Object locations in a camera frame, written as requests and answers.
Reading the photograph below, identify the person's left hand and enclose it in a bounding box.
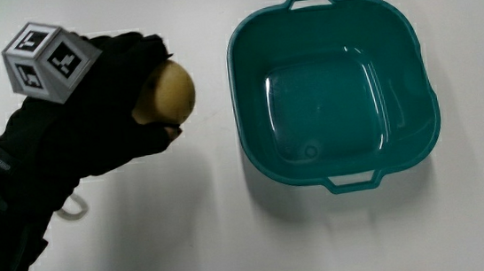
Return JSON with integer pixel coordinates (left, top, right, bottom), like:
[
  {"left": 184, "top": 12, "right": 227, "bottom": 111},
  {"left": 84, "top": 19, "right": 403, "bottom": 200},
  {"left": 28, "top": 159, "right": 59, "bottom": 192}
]
[{"left": 0, "top": 8, "right": 189, "bottom": 218}]

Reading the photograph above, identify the yellow potato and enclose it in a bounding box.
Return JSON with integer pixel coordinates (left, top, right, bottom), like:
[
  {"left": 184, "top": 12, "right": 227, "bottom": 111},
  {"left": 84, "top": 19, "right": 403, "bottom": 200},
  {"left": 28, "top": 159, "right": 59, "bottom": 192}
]
[{"left": 127, "top": 57, "right": 199, "bottom": 130}]

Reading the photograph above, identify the white desk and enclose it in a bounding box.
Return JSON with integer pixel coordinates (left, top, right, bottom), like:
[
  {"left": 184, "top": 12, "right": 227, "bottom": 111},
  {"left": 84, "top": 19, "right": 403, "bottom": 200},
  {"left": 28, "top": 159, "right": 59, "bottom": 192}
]
[{"left": 0, "top": 0, "right": 484, "bottom": 271}]

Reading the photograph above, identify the teal plastic basin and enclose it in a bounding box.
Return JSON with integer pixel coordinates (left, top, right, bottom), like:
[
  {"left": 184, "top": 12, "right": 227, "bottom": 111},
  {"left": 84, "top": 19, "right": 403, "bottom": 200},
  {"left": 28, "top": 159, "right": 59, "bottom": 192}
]
[{"left": 220, "top": 0, "right": 448, "bottom": 204}]

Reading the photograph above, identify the white cable loop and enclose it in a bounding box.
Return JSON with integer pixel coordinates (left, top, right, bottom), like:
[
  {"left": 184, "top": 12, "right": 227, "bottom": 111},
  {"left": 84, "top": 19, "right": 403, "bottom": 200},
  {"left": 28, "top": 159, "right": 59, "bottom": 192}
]
[{"left": 52, "top": 190, "right": 90, "bottom": 224}]

